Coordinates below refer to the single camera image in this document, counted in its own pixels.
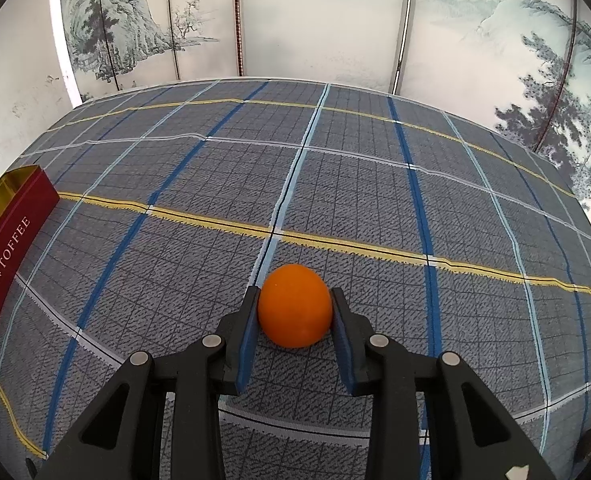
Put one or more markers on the red tin box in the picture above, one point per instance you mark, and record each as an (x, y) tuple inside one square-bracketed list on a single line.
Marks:
[(10, 270)]

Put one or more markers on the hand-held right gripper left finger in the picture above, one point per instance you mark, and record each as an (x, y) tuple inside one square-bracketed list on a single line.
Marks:
[(248, 342)]

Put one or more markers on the small orange tangerine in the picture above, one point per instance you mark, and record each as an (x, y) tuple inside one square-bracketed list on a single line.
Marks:
[(295, 305)]

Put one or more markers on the painted folding screen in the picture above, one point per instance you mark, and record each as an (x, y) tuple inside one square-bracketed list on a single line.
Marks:
[(325, 20)]

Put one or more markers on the brown passion fruit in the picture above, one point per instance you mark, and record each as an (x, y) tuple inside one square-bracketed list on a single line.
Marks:
[(588, 444)]

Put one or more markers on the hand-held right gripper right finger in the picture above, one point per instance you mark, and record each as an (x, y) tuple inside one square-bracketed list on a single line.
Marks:
[(343, 347)]

